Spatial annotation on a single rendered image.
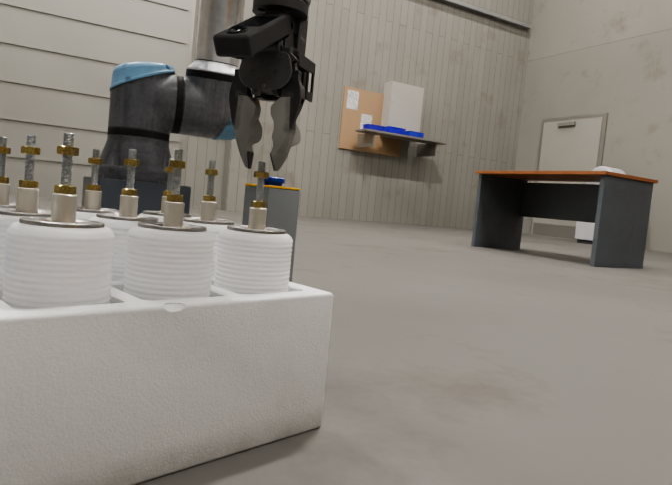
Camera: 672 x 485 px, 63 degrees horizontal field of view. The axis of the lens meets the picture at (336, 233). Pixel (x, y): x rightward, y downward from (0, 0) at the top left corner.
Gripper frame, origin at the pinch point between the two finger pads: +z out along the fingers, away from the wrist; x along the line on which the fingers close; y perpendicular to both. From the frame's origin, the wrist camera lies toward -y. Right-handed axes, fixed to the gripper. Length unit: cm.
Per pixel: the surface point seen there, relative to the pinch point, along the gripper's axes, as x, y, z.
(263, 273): -3.2, -2.9, 14.0
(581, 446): -43, 17, 34
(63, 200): 9.9, -21.3, 6.8
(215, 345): -2.4, -11.8, 21.1
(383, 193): 189, 857, -13
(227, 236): 1.6, -3.8, 10.0
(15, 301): 10.9, -25.2, 16.3
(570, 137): -105, 988, -143
